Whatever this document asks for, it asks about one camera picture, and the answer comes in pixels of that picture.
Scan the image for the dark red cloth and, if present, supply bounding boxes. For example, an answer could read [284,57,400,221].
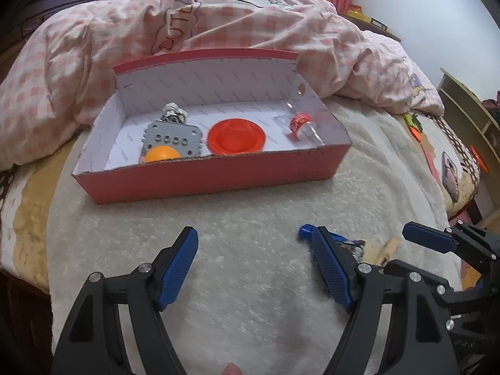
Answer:
[482,92,500,126]

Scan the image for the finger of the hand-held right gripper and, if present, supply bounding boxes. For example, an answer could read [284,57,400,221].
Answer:
[402,221,500,278]
[385,259,489,313]

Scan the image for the orange round toy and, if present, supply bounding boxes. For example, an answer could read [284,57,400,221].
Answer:
[469,144,489,174]

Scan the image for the dark framed picture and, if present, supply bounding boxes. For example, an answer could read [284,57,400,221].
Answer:
[441,152,461,204]

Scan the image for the grey plate with holes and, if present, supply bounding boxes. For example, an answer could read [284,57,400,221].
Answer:
[140,120,204,163]

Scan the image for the white fleece blanket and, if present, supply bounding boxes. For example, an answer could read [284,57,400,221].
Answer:
[49,97,469,375]

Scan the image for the yellow toy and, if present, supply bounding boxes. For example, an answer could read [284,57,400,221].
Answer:
[346,4,372,20]

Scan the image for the dark wooden headboard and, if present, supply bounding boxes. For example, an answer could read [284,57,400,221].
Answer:
[0,0,110,67]

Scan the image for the light wooden shelf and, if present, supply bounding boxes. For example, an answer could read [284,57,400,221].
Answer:
[437,67,500,219]

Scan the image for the white black toy robot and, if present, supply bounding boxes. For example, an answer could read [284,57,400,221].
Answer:
[161,102,187,123]

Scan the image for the orange green toy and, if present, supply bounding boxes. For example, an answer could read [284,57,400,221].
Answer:
[404,112,425,141]

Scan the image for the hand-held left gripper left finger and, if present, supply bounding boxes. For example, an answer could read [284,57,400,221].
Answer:
[51,226,199,375]

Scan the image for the red paper sheet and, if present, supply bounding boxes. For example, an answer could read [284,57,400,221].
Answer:
[424,141,442,180]

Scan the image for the dark wooden desk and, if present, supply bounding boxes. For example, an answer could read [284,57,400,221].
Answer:
[340,8,403,43]

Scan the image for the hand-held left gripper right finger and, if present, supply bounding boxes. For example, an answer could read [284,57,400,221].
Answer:
[310,226,459,375]

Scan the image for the red cardboard box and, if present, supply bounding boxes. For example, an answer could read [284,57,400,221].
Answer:
[71,48,352,205]

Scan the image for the wooden cross-shaped block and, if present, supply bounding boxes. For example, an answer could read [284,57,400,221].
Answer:
[371,238,400,265]

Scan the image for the clear bottle with red label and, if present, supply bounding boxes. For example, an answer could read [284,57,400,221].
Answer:
[279,102,325,145]

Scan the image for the pink checkered quilt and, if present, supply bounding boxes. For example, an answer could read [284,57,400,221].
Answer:
[0,0,446,170]

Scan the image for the red plastic lid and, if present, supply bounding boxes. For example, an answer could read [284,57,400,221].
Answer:
[207,119,267,156]

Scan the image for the orange ball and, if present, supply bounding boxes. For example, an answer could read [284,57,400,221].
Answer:
[144,146,181,164]

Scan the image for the blue pen with metal clip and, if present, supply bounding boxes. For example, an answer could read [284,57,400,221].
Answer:
[299,224,344,243]

